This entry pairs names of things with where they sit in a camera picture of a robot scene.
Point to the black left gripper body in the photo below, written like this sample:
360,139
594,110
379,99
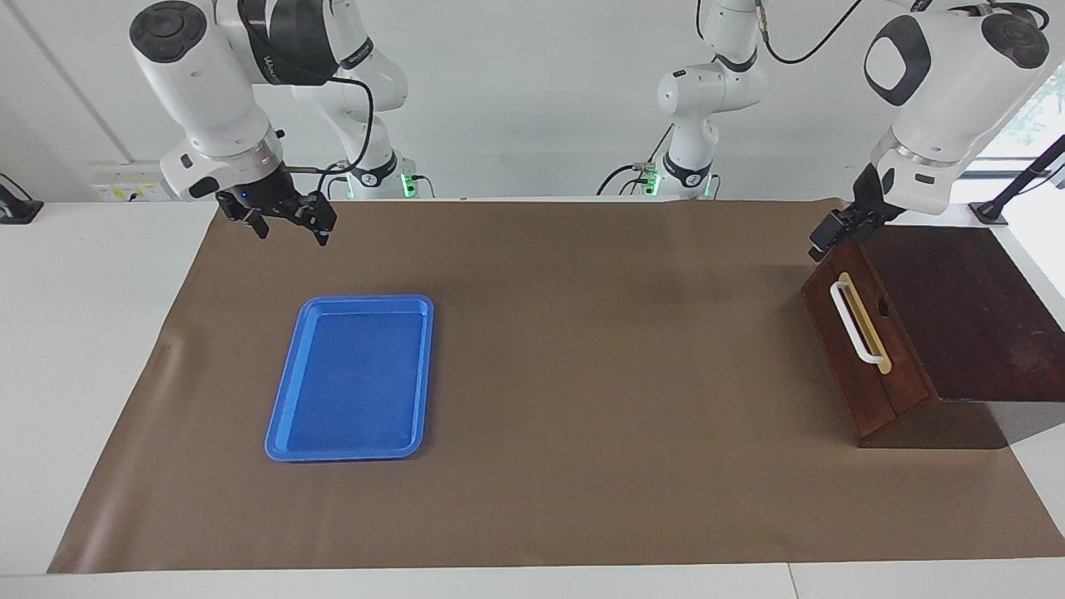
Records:
874,193

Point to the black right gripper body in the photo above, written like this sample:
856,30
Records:
258,193

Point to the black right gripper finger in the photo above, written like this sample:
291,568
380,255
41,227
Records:
316,218
250,220

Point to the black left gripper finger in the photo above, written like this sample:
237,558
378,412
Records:
822,243
850,226

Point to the wooden drawer with dark front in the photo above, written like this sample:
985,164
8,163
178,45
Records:
874,383

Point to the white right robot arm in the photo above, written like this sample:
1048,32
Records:
208,91

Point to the dark wooden drawer cabinet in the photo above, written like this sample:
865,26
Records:
982,308

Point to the blue plastic tray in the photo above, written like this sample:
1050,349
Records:
354,383

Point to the bright window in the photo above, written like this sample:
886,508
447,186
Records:
1036,125

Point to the black stand foot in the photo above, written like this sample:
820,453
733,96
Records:
17,210

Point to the brown table mat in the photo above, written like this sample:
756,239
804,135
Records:
541,466

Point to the white wall socket box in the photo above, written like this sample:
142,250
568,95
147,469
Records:
125,185

